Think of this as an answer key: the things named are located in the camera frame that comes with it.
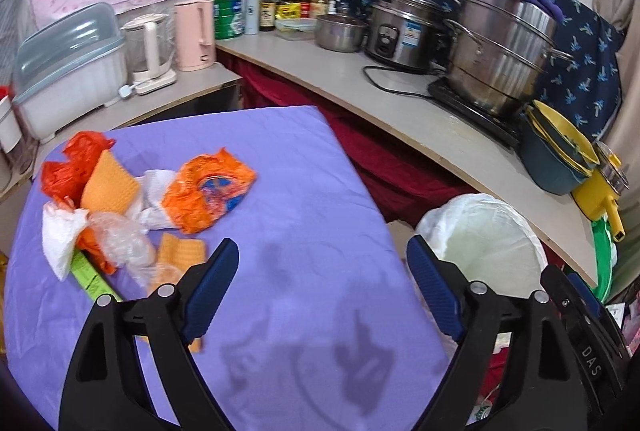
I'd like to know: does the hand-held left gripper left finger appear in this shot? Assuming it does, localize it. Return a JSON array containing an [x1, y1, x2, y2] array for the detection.
[[59, 238, 241, 431]]

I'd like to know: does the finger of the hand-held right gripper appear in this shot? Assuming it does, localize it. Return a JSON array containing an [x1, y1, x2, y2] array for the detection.
[[540, 263, 576, 312], [567, 271, 603, 319]]

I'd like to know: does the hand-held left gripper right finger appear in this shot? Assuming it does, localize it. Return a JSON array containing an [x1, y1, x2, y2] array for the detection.
[[406, 235, 591, 431]]

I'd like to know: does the small orange foam net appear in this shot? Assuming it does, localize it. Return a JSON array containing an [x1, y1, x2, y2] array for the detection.
[[135, 232, 207, 353]]

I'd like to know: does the bin with white liner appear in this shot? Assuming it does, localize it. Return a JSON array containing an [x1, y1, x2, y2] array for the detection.
[[414, 194, 548, 352]]

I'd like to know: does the orange snack wrapper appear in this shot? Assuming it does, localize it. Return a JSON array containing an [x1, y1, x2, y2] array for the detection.
[[162, 148, 257, 234]]

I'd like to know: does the clear plastic bag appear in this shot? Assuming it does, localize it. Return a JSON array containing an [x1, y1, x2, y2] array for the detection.
[[87, 211, 158, 287]]

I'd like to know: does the green paper box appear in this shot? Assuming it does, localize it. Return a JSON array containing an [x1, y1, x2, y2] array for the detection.
[[70, 251, 126, 303]]

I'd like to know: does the large orange foam net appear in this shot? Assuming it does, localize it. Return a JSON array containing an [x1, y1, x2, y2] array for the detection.
[[80, 151, 143, 217]]

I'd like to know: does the orange plastic bag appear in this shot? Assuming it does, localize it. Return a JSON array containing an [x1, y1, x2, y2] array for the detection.
[[41, 131, 118, 274]]

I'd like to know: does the yellow small pot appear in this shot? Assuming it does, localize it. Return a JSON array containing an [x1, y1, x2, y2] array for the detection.
[[571, 154, 627, 242]]

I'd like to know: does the blue bowl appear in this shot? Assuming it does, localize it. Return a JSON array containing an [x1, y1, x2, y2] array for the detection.
[[517, 108, 598, 196]]

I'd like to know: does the purple tablecloth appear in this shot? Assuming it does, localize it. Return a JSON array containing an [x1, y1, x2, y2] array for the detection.
[[2, 105, 451, 431]]

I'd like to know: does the glass cup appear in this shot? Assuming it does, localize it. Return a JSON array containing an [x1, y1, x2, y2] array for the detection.
[[595, 142, 630, 194]]

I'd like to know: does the red cloth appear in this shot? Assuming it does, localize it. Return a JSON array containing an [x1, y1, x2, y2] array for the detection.
[[220, 46, 481, 232]]

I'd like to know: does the yellow bowl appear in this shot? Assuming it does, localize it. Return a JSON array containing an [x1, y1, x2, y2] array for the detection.
[[527, 100, 601, 169]]

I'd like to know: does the black induction cooker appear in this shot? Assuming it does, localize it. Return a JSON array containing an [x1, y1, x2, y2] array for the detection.
[[427, 76, 526, 149]]

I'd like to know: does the large steel steamer pot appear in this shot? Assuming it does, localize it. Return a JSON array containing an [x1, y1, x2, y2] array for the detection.
[[444, 0, 576, 119]]

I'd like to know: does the white glass kettle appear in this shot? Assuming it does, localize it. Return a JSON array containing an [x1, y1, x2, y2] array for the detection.
[[121, 12, 178, 96]]

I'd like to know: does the pink electric kettle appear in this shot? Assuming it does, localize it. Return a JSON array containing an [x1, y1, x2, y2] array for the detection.
[[173, 0, 217, 72]]

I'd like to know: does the dish drainer with grey lid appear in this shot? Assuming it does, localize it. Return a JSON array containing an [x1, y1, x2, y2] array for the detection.
[[12, 2, 130, 144]]

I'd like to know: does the steel rice cooker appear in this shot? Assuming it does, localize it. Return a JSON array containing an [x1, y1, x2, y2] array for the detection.
[[364, 0, 451, 72]]

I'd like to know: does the white blender cup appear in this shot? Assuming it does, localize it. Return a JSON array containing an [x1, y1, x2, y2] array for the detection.
[[0, 86, 23, 152]]

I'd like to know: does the small steel pot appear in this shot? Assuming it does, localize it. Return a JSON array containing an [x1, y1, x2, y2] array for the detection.
[[315, 8, 371, 53]]

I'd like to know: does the green tin can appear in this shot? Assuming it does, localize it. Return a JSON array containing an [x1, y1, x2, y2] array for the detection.
[[212, 0, 246, 41]]

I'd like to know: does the clear food container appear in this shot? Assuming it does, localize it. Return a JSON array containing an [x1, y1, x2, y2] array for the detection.
[[276, 18, 318, 41]]

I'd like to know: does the dark sauce bottle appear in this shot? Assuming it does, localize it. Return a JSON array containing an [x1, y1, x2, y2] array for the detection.
[[259, 0, 277, 33]]

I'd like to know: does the yellow label jar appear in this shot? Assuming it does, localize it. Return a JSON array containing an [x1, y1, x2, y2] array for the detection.
[[275, 0, 302, 22]]

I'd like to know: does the black power cable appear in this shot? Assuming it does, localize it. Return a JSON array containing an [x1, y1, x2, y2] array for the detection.
[[362, 65, 441, 102]]

